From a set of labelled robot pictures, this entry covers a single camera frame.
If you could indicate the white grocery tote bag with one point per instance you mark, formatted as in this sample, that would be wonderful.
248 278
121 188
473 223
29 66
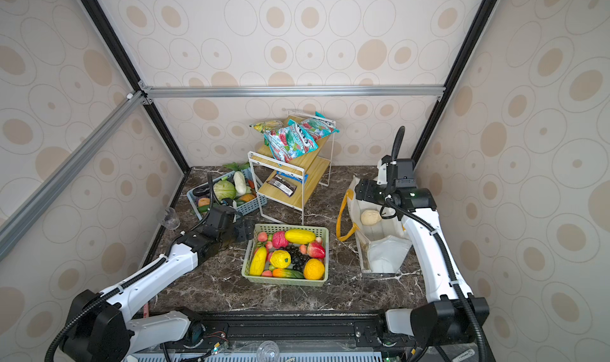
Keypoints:
382 248

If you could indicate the yellow green snack bag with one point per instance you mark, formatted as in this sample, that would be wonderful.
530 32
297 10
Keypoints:
268 125

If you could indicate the peach colored fruit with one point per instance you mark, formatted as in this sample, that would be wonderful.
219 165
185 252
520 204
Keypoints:
204 202

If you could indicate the blue plastic vegetable basket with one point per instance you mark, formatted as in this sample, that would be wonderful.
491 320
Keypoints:
245 208

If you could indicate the beige round melon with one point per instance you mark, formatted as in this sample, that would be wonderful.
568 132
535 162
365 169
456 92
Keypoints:
370 217

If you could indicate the green cabbage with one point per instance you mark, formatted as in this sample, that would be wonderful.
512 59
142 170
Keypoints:
224 189

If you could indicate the dark grape bunch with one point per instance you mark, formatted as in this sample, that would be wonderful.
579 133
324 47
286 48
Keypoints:
298 259

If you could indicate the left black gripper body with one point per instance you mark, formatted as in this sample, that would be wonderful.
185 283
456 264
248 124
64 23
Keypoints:
237 232

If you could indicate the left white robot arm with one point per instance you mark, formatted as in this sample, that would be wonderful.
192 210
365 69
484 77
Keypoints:
102 327

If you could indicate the horizontal aluminium frame bar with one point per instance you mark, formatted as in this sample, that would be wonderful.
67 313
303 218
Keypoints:
295 91

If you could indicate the blue snack packet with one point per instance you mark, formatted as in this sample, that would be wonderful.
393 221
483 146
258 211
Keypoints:
298 178

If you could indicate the leafy green vegetable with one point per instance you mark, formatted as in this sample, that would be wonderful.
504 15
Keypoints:
236 166

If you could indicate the white wire wooden shelf rack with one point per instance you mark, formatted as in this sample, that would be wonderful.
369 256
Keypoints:
317 165

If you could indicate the orange round fruit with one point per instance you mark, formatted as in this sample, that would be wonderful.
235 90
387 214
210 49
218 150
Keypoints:
314 269

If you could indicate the teal pink snack bag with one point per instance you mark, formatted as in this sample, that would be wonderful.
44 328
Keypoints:
318 128

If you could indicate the green orange papaya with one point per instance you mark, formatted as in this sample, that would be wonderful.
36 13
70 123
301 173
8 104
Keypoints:
287 274

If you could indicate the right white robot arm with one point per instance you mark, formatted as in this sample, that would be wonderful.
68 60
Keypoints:
392 216

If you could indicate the dark eggplant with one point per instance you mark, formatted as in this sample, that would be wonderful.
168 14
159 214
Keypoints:
201 191

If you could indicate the dark snack bar packet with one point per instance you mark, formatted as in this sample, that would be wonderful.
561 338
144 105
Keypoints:
282 185

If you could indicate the white radish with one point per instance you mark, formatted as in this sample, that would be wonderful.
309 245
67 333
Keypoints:
240 184

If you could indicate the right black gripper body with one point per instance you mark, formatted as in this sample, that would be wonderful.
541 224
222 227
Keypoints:
376 192

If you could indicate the diagonal aluminium frame bar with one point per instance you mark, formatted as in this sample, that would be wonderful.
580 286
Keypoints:
17 226

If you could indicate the clear plastic cup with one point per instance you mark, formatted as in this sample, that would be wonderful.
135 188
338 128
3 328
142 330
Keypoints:
168 218

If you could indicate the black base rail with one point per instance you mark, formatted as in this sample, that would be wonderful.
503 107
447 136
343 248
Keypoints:
295 333

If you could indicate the green plastic fruit basket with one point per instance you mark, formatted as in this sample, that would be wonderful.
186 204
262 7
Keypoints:
263 235

